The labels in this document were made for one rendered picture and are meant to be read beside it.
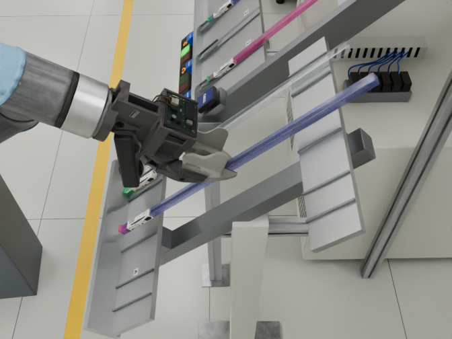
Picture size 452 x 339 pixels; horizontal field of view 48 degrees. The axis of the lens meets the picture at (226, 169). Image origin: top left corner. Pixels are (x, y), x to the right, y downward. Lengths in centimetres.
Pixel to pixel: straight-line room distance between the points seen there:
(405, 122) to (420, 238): 46
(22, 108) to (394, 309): 136
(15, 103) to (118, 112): 12
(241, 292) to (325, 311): 66
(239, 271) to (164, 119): 41
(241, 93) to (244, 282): 38
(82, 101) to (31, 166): 146
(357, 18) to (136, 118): 48
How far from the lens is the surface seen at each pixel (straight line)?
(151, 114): 64
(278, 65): 101
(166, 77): 231
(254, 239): 86
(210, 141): 73
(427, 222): 158
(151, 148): 66
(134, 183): 75
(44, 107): 64
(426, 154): 123
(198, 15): 138
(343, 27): 98
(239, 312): 115
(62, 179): 200
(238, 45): 117
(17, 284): 171
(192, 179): 70
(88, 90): 64
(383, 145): 125
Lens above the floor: 153
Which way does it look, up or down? 52 degrees down
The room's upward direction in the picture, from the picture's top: straight up
